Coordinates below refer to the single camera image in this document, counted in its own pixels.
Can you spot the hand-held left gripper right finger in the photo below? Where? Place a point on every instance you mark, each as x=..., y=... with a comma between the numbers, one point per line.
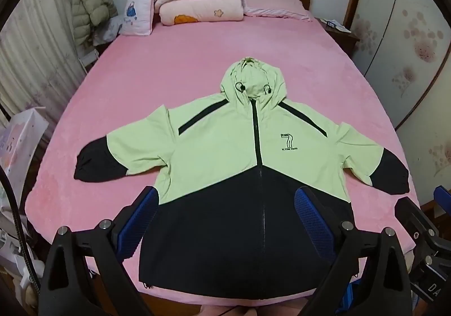
x=310, y=213

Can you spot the white rack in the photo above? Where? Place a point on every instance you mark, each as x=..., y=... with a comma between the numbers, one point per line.
x=88, y=60

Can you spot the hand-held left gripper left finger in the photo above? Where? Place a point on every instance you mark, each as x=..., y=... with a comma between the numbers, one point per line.
x=141, y=210

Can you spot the pink pillow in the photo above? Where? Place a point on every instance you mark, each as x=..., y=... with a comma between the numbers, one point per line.
x=274, y=4

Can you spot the folded pink blanket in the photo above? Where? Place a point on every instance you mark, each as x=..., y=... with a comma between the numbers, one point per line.
x=201, y=9

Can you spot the papers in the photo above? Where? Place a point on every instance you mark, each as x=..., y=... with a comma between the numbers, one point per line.
x=338, y=26

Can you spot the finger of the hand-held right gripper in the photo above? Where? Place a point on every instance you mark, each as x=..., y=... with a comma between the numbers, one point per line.
x=417, y=219
x=443, y=196

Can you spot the white floral curtain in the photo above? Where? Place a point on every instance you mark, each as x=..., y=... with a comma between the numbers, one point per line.
x=35, y=55

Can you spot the white floral wardrobe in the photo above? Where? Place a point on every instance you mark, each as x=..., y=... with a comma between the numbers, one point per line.
x=405, y=37

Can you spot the beige puffer jacket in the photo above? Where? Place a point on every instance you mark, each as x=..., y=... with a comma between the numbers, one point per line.
x=88, y=2

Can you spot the white printed cushion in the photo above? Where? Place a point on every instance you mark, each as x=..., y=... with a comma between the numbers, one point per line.
x=137, y=12

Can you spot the white cloth bundle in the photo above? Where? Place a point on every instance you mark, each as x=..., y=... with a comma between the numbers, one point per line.
x=107, y=30

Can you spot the white printed gift bag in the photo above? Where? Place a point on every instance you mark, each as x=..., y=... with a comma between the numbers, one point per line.
x=21, y=146

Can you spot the green and black hooded jacket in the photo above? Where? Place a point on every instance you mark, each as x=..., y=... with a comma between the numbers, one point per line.
x=211, y=132

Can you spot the bed with pink sheet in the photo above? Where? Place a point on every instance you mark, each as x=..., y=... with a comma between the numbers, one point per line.
x=158, y=65

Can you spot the blue plastic stool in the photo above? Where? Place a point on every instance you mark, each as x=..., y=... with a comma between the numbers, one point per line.
x=352, y=298

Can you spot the wooden nightstand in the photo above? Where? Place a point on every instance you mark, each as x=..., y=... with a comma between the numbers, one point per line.
x=343, y=42

